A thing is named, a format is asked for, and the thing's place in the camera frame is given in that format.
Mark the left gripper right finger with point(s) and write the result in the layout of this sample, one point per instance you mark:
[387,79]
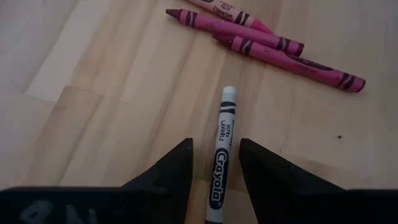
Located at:
[280,199]

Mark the white paper-wrapped crayon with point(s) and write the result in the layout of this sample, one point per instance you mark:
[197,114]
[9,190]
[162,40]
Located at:
[222,161]

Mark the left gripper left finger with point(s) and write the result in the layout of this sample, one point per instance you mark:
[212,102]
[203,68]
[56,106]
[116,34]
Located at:
[161,199]

